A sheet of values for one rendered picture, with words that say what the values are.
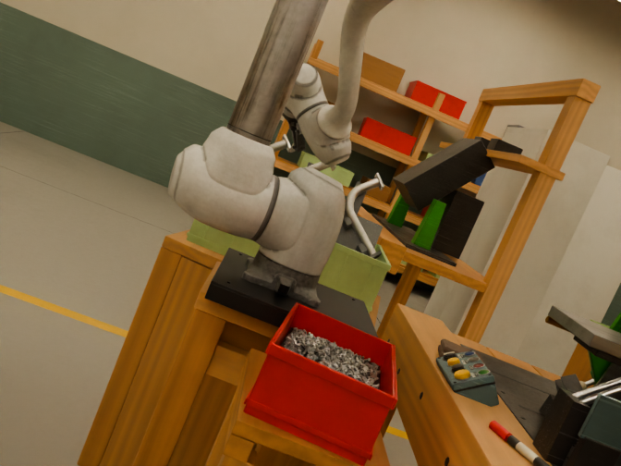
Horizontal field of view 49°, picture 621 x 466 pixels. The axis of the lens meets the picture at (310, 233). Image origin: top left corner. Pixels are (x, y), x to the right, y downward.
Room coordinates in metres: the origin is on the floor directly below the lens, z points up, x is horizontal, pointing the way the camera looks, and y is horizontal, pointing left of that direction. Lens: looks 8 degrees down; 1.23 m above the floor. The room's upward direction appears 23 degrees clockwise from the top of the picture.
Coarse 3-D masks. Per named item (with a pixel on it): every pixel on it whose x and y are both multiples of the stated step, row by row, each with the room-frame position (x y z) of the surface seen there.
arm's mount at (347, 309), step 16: (240, 256) 1.65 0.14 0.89; (224, 272) 1.43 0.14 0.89; (240, 272) 1.49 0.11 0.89; (208, 288) 1.32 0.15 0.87; (224, 288) 1.33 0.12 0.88; (240, 288) 1.35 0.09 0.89; (256, 288) 1.40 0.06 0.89; (320, 288) 1.66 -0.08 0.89; (224, 304) 1.33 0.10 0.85; (240, 304) 1.33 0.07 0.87; (256, 304) 1.33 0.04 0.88; (272, 304) 1.33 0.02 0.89; (288, 304) 1.39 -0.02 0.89; (304, 304) 1.44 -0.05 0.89; (320, 304) 1.50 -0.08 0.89; (336, 304) 1.57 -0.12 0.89; (352, 304) 1.63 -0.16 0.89; (272, 320) 1.33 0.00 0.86; (352, 320) 1.48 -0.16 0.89; (368, 320) 1.54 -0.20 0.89
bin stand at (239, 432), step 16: (256, 352) 1.29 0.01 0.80; (256, 368) 1.20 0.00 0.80; (240, 384) 1.17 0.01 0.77; (240, 400) 1.04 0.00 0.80; (240, 416) 0.98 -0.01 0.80; (224, 432) 1.25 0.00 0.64; (240, 432) 0.97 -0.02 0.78; (256, 432) 0.97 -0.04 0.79; (272, 432) 0.97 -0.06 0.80; (224, 448) 0.97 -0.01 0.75; (240, 448) 0.97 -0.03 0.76; (288, 448) 0.97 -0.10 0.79; (304, 448) 0.97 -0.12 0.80; (320, 448) 0.99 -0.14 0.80; (384, 448) 1.09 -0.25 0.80; (208, 464) 1.25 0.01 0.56; (224, 464) 0.97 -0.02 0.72; (240, 464) 0.97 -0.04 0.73; (320, 464) 0.98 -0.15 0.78; (336, 464) 0.98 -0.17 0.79; (352, 464) 0.98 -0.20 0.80; (368, 464) 1.00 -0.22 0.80; (384, 464) 1.03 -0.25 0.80
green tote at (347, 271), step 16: (192, 224) 2.04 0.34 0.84; (192, 240) 2.04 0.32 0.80; (208, 240) 2.04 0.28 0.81; (224, 240) 2.04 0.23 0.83; (240, 240) 2.04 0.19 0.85; (336, 256) 2.05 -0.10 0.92; (352, 256) 2.05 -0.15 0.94; (368, 256) 2.05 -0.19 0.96; (384, 256) 2.20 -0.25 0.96; (336, 272) 2.05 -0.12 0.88; (352, 272) 2.05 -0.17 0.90; (368, 272) 2.05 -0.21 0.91; (384, 272) 2.05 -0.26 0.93; (336, 288) 2.05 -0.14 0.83; (352, 288) 2.05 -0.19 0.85; (368, 288) 2.05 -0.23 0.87; (368, 304) 2.05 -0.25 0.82
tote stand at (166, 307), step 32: (160, 256) 1.98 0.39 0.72; (192, 256) 1.98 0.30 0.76; (224, 256) 2.03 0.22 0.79; (160, 288) 1.98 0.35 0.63; (192, 288) 1.97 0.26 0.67; (160, 320) 1.98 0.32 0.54; (128, 352) 1.98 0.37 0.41; (160, 352) 1.97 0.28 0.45; (128, 384) 1.98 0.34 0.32; (160, 384) 1.97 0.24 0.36; (224, 384) 1.95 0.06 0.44; (96, 416) 1.98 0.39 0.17; (128, 416) 1.98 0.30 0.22; (192, 416) 1.96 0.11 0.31; (224, 416) 1.95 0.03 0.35; (96, 448) 1.98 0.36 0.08; (128, 448) 1.97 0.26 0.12; (192, 448) 1.96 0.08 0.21
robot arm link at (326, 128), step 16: (352, 0) 1.63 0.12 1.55; (368, 0) 1.58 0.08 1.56; (384, 0) 1.57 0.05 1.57; (352, 16) 1.65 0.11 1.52; (368, 16) 1.63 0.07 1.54; (352, 32) 1.67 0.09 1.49; (352, 48) 1.70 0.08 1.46; (352, 64) 1.72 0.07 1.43; (352, 80) 1.74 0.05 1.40; (352, 96) 1.76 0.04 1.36; (320, 112) 1.85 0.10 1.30; (336, 112) 1.80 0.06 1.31; (352, 112) 1.80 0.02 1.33; (304, 128) 1.89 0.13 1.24; (320, 128) 1.84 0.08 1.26; (336, 128) 1.83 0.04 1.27; (320, 144) 1.86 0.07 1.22; (336, 144) 1.86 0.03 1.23; (320, 160) 1.90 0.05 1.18; (336, 160) 1.87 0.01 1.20
